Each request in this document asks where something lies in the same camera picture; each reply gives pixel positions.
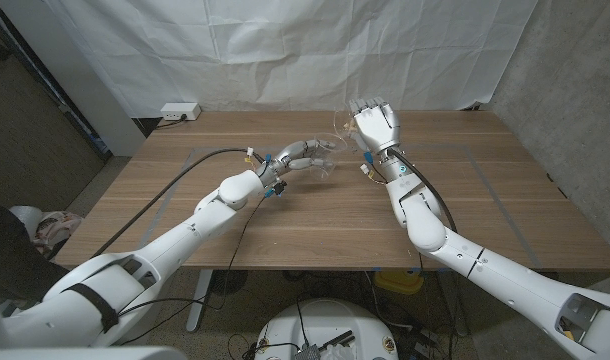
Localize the white square pillar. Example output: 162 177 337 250
0 0 146 157

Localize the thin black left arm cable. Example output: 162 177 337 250
117 194 275 346

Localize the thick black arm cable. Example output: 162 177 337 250
90 147 266 259
387 147 459 235

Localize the black round floor object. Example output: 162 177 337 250
209 269 249 296

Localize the white power strip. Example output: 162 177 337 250
160 102 203 122

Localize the white table leg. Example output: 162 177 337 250
186 269 214 334

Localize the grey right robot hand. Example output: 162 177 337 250
348 97 402 154

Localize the yellow container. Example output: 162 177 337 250
373 269 426 296

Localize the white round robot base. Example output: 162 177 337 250
254 298 400 360

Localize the patterned cloth bag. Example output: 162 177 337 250
32 210 84 256

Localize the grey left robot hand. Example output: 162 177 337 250
257 138 339 189

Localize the clear plastic cup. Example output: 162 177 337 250
309 132 348 180
333 107 366 151

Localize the grey mesh box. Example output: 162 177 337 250
293 343 322 360

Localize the person's dark trouser leg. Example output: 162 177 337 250
0 192 70 301

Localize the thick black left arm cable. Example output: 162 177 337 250
90 147 266 259

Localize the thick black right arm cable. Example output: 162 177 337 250
387 147 459 235

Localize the black bar on base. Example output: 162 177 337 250
318 329 357 351

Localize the black power strip cord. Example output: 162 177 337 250
154 113 189 130

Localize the white round bucket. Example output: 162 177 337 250
9 205 44 236

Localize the white creased backdrop sheet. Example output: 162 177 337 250
44 0 539 119

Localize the white robot torso edge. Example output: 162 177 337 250
0 344 189 360

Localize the grey table leg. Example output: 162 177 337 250
438 278 470 337

